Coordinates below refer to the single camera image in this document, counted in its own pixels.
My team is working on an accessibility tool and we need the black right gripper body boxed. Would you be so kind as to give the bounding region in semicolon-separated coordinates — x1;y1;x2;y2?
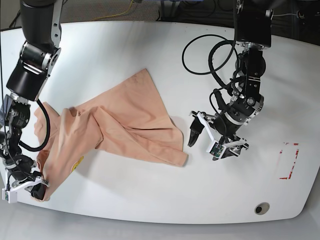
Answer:
4;154;36;185

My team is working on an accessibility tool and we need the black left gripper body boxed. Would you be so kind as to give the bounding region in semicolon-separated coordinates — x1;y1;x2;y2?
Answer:
212;111;247;140

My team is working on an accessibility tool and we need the peach t-shirt with emoji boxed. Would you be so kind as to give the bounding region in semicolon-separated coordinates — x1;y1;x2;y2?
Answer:
34;69;188;201

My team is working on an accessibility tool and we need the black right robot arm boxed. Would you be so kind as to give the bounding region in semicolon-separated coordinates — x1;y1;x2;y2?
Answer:
0;0;64;204

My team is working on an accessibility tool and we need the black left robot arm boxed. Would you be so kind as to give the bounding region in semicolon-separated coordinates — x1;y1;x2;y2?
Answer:
188;0;273;161

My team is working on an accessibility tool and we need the right table grommet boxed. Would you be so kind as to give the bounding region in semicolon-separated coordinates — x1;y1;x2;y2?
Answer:
254;202;270;216

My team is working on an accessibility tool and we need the red tape rectangle marking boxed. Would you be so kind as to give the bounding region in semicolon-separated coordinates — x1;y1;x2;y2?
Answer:
276;142;300;180

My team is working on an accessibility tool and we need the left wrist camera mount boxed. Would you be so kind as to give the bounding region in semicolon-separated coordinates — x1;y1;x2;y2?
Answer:
189;111;249;156

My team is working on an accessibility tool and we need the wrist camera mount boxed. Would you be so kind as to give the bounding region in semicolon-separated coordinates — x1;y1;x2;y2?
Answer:
1;176;50;204
189;111;249;156

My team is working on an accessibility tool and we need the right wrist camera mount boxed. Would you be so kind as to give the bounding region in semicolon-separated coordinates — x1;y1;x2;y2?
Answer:
1;176;50;204

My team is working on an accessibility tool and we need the yellow cable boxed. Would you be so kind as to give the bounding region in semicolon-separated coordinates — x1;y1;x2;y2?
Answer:
91;0;133;22

